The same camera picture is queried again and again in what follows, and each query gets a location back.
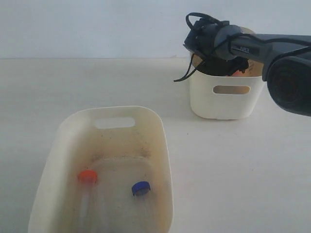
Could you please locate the blue-capped clear tube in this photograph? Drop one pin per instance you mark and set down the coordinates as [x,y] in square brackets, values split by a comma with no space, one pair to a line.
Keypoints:
[141,192]

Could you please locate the orange-capped clear tube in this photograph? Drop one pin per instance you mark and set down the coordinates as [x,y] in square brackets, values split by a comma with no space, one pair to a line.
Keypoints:
[87,180]

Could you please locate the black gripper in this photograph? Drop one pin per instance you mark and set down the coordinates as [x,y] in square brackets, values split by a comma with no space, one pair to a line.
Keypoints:
[218,67]

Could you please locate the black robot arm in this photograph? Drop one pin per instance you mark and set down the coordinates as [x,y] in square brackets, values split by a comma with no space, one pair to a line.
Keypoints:
[286,59]

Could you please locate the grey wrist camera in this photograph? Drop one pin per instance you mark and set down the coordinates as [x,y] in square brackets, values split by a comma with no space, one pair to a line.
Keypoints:
[192,44]

